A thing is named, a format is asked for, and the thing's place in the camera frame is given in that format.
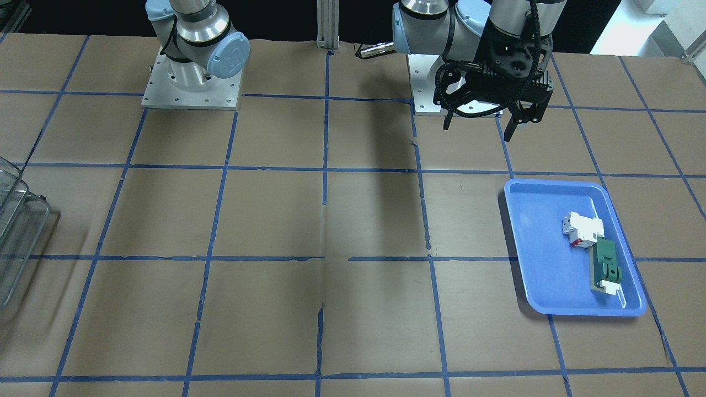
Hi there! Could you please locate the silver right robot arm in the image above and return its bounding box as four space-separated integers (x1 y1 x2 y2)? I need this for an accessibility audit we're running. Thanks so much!
145 1 250 79

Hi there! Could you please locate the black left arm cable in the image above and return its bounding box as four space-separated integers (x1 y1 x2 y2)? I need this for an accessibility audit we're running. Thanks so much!
433 0 544 131

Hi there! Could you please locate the blue plastic tray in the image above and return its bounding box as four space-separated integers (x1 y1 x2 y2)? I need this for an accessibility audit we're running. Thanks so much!
504 178 646 317

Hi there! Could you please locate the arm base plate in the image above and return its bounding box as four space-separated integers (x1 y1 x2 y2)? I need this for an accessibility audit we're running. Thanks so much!
407 54 505 116
141 47 244 111

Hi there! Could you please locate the aluminium extrusion post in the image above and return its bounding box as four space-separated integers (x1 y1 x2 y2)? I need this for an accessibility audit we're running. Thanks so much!
316 0 340 52

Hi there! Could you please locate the white circuit breaker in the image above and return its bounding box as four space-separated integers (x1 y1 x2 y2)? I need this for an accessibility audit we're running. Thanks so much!
562 211 605 248

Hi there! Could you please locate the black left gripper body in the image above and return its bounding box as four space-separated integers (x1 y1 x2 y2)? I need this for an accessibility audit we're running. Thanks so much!
433 60 554 118

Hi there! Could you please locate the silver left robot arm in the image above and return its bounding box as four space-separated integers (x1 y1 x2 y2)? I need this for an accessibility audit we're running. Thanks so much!
392 1 566 141

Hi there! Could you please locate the green terminal block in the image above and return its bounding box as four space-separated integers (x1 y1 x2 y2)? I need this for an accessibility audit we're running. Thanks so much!
589 237 623 296

